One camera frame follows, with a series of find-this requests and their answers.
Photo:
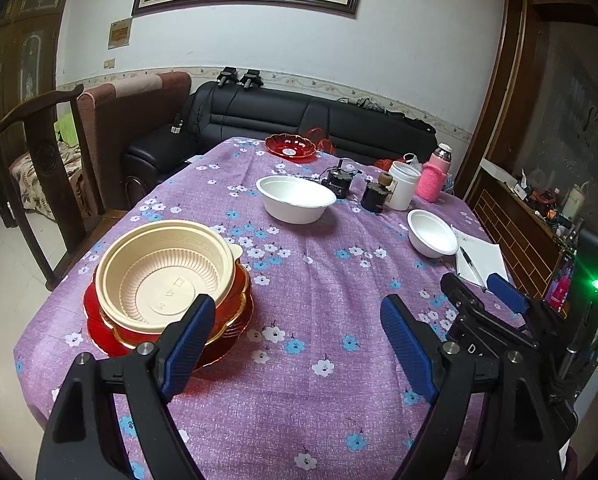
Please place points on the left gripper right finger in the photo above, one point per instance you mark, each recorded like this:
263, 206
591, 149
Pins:
426, 360

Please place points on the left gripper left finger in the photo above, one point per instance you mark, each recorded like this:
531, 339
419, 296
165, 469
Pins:
173, 357

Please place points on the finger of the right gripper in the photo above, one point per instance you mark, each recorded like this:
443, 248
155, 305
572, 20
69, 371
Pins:
506, 292
459, 294

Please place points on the small white paper bowl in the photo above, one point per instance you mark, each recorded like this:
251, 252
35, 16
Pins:
430, 236

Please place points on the beige plastic bowl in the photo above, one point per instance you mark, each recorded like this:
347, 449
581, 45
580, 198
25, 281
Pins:
150, 276

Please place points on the phone on round stand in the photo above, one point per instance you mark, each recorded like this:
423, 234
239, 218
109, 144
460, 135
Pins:
578, 299

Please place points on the white lined notebook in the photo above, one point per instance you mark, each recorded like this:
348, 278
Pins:
487, 257

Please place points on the black ballpoint pen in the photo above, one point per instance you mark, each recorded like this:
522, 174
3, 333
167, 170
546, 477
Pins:
471, 264

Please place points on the wooden sideboard with clutter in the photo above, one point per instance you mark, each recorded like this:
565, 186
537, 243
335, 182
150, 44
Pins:
533, 254

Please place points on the purple floral tablecloth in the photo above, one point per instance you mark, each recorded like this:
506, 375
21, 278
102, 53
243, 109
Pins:
312, 388

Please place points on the pink sleeved thermos bottle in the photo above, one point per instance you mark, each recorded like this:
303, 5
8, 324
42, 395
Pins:
434, 173

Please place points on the white plastic jar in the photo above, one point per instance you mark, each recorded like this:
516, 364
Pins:
405, 180

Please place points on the black bottle with cork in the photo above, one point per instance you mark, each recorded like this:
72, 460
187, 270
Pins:
377, 193

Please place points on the dark wooden chair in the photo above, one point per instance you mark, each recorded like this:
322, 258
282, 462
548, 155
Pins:
77, 231

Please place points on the black metal device left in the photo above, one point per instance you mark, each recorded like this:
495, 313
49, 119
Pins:
339, 178

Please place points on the deep white paper bowl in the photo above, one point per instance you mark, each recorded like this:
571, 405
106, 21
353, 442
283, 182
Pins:
293, 200

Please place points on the black leather sofa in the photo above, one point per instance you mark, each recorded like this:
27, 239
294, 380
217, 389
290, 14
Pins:
213, 114

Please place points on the far red glass dish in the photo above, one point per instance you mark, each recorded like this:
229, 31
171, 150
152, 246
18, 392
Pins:
290, 147

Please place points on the dark wooden cabinet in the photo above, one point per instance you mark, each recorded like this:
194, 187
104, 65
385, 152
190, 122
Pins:
29, 31

